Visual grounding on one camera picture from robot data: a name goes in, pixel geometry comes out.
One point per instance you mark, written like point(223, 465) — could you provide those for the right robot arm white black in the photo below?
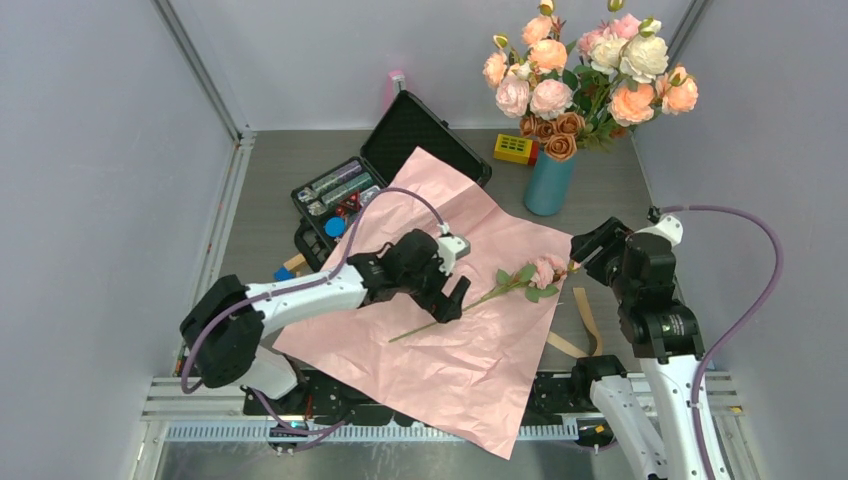
point(683, 443)

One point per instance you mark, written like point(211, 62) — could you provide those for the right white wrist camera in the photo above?
point(668, 227)

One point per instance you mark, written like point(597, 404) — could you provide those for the yellow perforated block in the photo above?
point(516, 149)

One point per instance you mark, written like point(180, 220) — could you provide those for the blue cube block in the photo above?
point(283, 274)

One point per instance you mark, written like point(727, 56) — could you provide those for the pink white bottle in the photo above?
point(396, 83)

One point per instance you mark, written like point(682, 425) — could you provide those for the teal vase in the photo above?
point(550, 181)

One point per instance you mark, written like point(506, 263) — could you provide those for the pink wrapping paper sheet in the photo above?
point(473, 385)

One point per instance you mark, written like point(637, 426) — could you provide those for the wooden arch block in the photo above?
point(297, 265)

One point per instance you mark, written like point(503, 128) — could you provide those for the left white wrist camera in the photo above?
point(450, 249)

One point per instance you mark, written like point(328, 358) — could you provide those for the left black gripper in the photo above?
point(447, 304)

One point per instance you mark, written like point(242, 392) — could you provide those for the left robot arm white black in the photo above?
point(224, 331)

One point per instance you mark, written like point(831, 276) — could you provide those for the peach rose stem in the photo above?
point(632, 104)

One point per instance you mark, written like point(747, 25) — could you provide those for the tan ribbon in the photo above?
point(590, 326)

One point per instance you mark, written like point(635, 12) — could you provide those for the pink rose stem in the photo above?
point(537, 286)

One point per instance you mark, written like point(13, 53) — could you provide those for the blue round chip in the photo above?
point(335, 227)

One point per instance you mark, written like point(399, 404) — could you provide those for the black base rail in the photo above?
point(327, 401)

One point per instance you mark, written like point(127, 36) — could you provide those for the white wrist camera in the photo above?
point(668, 227)
point(450, 249)

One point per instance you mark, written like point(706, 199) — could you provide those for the white rose stem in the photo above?
point(628, 49)

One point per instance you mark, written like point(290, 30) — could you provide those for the black open poker case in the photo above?
point(346, 188)

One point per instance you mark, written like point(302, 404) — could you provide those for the pink rose bouquet in vase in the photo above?
point(547, 84)

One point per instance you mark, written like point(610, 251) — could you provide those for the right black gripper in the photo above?
point(610, 234)

